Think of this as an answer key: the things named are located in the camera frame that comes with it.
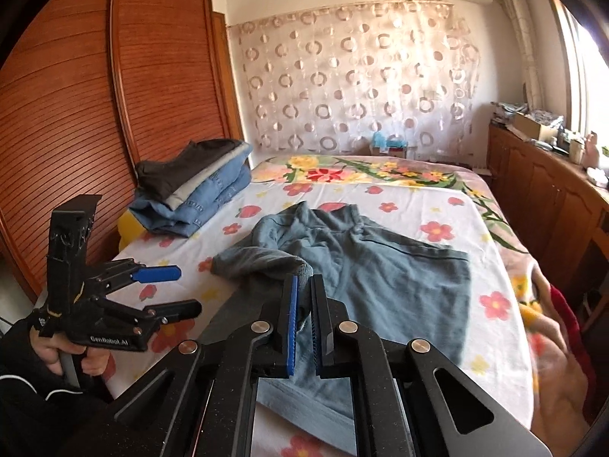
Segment teal blue denim shorts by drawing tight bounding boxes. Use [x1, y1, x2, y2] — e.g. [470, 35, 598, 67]
[199, 203, 472, 453]

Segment person left hand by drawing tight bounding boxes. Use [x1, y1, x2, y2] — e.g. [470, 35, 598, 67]
[29, 326, 112, 378]

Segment blue folded jeans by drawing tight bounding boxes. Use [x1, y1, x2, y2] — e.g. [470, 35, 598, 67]
[129, 154, 251, 237]

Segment grey folded pants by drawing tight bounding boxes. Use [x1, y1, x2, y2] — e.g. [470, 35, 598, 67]
[163, 142, 252, 211]

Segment black folded pants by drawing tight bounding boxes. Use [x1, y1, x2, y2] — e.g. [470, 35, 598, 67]
[136, 138, 250, 201]

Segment white strawberry flower bedsheet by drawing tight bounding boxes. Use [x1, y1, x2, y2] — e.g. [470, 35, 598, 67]
[101, 179, 537, 457]

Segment blue item on headboard box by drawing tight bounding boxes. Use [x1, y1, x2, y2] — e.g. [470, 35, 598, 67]
[370, 131, 408, 159]

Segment brown louvered wooden wardrobe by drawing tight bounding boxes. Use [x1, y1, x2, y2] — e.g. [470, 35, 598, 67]
[1, 0, 242, 300]

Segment pink circle pattern curtain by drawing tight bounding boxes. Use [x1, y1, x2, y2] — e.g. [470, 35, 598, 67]
[228, 0, 480, 159]

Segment pink floral blanket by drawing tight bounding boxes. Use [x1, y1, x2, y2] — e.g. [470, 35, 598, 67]
[253, 155, 593, 456]

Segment long wooden side cabinet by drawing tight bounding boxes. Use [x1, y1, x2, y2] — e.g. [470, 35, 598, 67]
[487, 125, 608, 304]

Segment cardboard box on cabinet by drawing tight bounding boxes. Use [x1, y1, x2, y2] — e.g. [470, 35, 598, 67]
[511, 113, 558, 142]

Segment white cup on cabinet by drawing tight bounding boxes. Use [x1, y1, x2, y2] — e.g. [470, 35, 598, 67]
[569, 138, 584, 165]

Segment pink figurine on sill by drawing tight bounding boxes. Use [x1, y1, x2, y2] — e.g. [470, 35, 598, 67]
[581, 132, 600, 169]

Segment wooden framed window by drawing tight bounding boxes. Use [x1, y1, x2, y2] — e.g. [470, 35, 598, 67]
[550, 0, 608, 145]

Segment white patterned window drape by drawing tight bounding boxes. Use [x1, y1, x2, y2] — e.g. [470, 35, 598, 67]
[501, 0, 544, 109]

